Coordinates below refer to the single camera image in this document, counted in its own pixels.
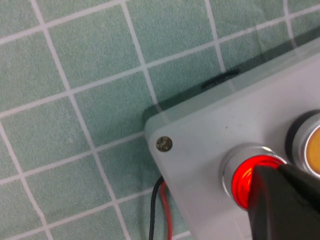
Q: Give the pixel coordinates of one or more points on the green white checked tablecloth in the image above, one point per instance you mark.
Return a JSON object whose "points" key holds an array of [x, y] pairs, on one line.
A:
{"points": [[87, 87]]}

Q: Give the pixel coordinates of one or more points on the yellow push button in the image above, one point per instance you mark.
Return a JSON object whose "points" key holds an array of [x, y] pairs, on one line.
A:
{"points": [[314, 150]]}

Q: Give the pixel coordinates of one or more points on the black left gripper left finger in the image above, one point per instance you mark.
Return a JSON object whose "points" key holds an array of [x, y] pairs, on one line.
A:
{"points": [[280, 212]]}

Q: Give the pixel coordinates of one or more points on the lit red indicator button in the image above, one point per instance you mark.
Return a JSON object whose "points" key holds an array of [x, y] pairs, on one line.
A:
{"points": [[240, 180]]}

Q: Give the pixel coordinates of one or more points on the grey black button control box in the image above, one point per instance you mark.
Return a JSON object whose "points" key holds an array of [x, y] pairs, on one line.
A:
{"points": [[212, 125]]}

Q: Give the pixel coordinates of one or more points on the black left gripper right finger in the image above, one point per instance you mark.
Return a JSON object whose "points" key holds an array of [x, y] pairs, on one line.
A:
{"points": [[302, 183]]}

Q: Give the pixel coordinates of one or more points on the small metal screw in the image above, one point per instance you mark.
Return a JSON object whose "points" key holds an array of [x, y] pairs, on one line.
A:
{"points": [[164, 144]]}

